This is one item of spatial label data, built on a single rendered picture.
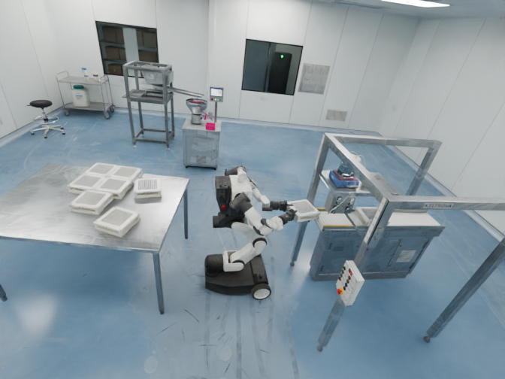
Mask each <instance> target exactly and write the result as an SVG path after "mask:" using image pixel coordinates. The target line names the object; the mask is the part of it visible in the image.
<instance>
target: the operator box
mask: <svg viewBox="0 0 505 379"><path fill-rule="evenodd" d="M344 266H345V267H346V270H345V271H344V274H343V277H342V278H341V281H342V282H341V281H339V279H338V280H337V283H336V288H337V289H338V288H339V289H340V288H341V287H342V288H343V286H345V283H346V279H348V275H350V273H349V271H348V270H349V268H350V269H351V271H352V277H351V275H350V277H351V280H349V283H350V285H349V283H348V288H349V290H350V291H349V290H348V288H347V287H346V290H343V295H340V296H341V298H342V300H343V303H344V304H345V306H348V305H352V304H353V302H354V301H355V298H356V296H357V295H358V292H359V290H360V289H361V286H363V284H364V278H363V277H362V276H361V273H360V272H359V270H358V269H357V267H356V265H355V263H354V262H353V261H346V262H345V264H344ZM345 275H346V276H345ZM351 287H352V288H351Z"/></svg>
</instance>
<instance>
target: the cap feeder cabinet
mask: <svg viewBox="0 0 505 379"><path fill-rule="evenodd" d="M191 121H192V118H188V117H187V118H186V121H185V123H184V124H183V128H182V130H183V164H184V165H186V168H188V167H187V166H188V165H190V166H201V167H211V168H215V169H214V170H216V168H217V167H218V164H219V147H220V132H221V122H222V121H220V120H217V121H216V123H215V122H214V121H212V120H204V119H202V122H203V123H199V124H197V125H196V123H192V122H191ZM206 123H215V124H216V128H215V131H214V130H206Z"/></svg>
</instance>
